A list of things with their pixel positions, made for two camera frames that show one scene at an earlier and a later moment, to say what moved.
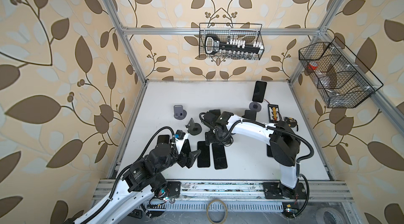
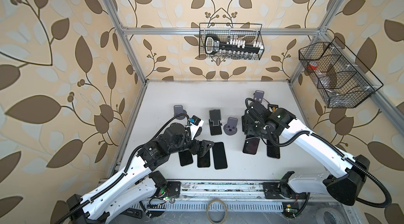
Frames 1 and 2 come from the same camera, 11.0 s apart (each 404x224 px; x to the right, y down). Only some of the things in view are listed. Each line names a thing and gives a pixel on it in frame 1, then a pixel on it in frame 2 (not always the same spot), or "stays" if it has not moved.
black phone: x=220 y=159 stays
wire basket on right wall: x=341 y=80 stays
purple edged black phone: x=269 y=152 stays
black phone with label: x=203 y=159 stays
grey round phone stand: x=179 y=113 stays
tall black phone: x=259 y=91 → x=250 y=145
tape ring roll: x=225 y=214 stays
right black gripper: x=209 y=139 → x=247 y=129
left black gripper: x=183 y=162 → x=202 y=151
